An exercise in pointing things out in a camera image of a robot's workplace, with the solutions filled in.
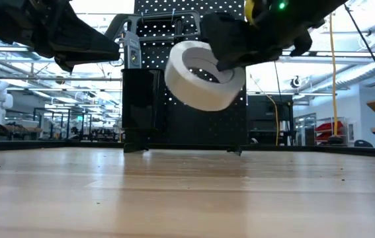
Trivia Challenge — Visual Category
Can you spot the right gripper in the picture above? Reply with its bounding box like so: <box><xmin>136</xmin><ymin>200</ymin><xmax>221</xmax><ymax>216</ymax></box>
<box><xmin>216</xmin><ymin>0</ymin><xmax>315</xmax><ymax>73</ymax></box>

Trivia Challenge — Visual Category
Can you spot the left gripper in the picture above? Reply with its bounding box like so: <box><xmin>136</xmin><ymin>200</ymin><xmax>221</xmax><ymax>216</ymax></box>
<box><xmin>0</xmin><ymin>0</ymin><xmax>122</xmax><ymax>73</ymax></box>

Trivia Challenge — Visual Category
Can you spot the white tape roll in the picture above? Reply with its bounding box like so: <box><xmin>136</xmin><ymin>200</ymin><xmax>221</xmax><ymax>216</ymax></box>
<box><xmin>163</xmin><ymin>40</ymin><xmax>247</xmax><ymax>112</ymax></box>

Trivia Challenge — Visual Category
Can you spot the black C-clamp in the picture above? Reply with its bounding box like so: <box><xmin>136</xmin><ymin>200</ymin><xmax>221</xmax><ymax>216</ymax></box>
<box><xmin>103</xmin><ymin>9</ymin><xmax>204</xmax><ymax>44</ymax></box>

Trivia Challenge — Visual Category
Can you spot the black cabinet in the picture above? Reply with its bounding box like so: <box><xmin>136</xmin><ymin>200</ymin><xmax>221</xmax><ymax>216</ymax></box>
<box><xmin>248</xmin><ymin>95</ymin><xmax>294</xmax><ymax>146</ymax></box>

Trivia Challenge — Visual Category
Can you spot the black metal pegboard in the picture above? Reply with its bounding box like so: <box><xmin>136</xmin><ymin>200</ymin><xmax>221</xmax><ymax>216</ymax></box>
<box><xmin>121</xmin><ymin>0</ymin><xmax>249</xmax><ymax>156</ymax></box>

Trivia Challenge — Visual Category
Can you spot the tall narrow black bin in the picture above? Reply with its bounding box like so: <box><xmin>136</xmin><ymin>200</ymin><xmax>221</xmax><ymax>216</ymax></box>
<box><xmin>121</xmin><ymin>67</ymin><xmax>165</xmax><ymax>132</ymax></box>

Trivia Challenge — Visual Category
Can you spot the red storage bin stack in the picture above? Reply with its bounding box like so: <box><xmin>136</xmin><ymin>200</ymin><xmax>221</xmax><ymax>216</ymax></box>
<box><xmin>315</xmin><ymin>120</ymin><xmax>345</xmax><ymax>139</ymax></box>

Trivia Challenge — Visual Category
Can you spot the black rounded chair back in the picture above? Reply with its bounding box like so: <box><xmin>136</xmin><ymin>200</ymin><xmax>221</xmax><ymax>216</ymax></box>
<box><xmin>353</xmin><ymin>139</ymin><xmax>374</xmax><ymax>149</ymax></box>

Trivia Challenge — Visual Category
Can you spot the ceiling cable reel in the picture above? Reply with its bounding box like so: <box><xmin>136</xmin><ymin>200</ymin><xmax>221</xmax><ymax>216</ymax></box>
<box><xmin>289</xmin><ymin>75</ymin><xmax>303</xmax><ymax>89</ymax></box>

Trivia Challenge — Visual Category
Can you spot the thin yellow cable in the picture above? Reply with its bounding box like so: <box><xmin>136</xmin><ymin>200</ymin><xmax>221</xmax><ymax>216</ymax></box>
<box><xmin>249</xmin><ymin>75</ymin><xmax>280</xmax><ymax>146</ymax></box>

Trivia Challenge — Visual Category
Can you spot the thick yellow cable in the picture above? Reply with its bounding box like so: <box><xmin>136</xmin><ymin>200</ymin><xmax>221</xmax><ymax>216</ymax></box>
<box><xmin>328</xmin><ymin>13</ymin><xmax>339</xmax><ymax>137</ymax></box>

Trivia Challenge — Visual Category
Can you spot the black aluminium table frame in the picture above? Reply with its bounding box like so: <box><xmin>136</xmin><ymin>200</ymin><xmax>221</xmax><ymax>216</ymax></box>
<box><xmin>0</xmin><ymin>138</ymin><xmax>375</xmax><ymax>159</ymax></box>

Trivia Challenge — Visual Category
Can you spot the black round cable base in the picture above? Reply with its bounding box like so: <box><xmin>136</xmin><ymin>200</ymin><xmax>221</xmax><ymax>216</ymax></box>
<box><xmin>326</xmin><ymin>134</ymin><xmax>344</xmax><ymax>145</ymax></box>

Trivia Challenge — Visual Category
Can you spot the long taut black cable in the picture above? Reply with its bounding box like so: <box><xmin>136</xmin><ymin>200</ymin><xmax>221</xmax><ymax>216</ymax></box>
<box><xmin>345</xmin><ymin>5</ymin><xmax>375</xmax><ymax>105</ymax></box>

